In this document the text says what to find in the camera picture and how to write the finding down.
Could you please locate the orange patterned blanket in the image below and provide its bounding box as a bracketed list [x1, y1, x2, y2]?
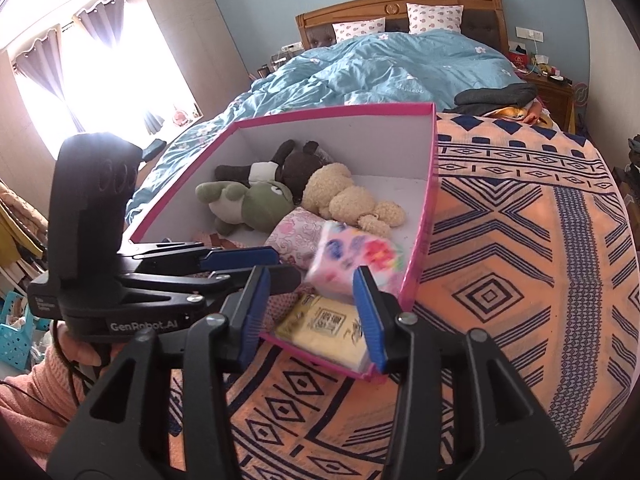
[170, 110, 640, 480]

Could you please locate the blue plastic basket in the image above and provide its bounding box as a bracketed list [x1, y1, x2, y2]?
[0, 292, 43, 373]

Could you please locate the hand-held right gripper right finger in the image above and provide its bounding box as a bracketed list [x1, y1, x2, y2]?
[351, 265, 576, 480]

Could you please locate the wooden nightstand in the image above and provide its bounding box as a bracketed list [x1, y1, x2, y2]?
[520, 72, 576, 133]

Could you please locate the pink cardboard box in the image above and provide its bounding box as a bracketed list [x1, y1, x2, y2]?
[122, 101, 441, 383]

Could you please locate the wooden headboard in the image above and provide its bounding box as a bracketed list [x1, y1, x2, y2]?
[295, 0, 511, 56]

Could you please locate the brown knitted plush toy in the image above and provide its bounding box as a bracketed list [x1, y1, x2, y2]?
[215, 139, 333, 201]

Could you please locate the green plush frog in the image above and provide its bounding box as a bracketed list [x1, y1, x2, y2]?
[195, 177, 296, 236]

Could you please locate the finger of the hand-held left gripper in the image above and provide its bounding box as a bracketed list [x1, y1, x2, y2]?
[124, 265, 304, 312]
[117, 241, 281, 275]

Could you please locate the grey curtain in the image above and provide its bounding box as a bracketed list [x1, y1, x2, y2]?
[74, 0, 166, 136]
[12, 45, 88, 133]

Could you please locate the pink tissue pack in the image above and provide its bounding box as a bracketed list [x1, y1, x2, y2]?
[305, 221, 406, 298]

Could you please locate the black cable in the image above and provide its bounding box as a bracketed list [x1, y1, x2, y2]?
[0, 329, 87, 426]

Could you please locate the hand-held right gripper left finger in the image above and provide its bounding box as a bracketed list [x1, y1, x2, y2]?
[46, 265, 273, 480]

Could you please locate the white patterned pillow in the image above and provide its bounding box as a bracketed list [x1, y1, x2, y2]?
[332, 17, 387, 44]
[406, 2, 464, 35]

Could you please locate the blue duvet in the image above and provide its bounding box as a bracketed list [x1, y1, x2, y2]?
[125, 27, 526, 226]

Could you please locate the person's left hand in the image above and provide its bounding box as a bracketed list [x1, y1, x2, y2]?
[52, 324, 109, 367]

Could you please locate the pink floral pouch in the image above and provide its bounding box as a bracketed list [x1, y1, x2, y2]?
[265, 207, 341, 266]

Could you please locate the yellow cloth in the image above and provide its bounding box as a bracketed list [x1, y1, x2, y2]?
[487, 103, 532, 121]

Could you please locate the yellow tissue pack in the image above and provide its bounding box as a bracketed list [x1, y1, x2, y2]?
[274, 294, 373, 373]

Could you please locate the dark grey clothing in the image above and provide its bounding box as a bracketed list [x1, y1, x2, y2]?
[442, 82, 538, 116]

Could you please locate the yellow garment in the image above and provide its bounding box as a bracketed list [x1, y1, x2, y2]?
[0, 180, 47, 261]

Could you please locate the cream plush bear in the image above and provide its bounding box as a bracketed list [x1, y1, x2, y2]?
[300, 162, 408, 238]

